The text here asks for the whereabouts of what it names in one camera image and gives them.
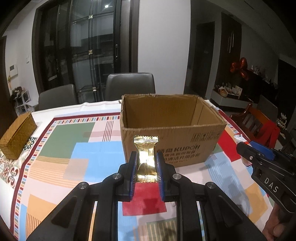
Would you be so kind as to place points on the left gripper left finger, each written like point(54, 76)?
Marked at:
point(90, 212)

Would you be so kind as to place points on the red wooden chair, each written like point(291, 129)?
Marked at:
point(250, 121)

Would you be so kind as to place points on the white shoe rack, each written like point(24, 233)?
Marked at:
point(20, 99)

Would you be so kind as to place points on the white low cabinet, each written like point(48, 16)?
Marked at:
point(224, 97)

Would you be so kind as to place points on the white wall intercom panel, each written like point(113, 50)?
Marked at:
point(13, 70)

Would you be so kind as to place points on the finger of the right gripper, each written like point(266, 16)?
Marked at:
point(252, 157)
point(262, 148)

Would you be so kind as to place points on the grey chair left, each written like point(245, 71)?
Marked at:
point(58, 97)

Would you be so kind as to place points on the dark glass sliding door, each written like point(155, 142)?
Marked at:
point(82, 43)

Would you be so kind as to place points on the right hand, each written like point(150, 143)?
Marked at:
point(274, 227)

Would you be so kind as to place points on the gold candy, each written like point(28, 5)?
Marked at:
point(146, 169)

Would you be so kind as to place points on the woven wicker box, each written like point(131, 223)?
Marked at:
point(17, 135)

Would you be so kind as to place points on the red garment on chair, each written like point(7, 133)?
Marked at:
point(268, 134)

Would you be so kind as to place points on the red foil balloon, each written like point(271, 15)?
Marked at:
point(240, 67)

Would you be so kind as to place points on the brown cardboard box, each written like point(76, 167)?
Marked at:
point(187, 127)

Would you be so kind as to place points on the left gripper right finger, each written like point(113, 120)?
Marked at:
point(204, 212)

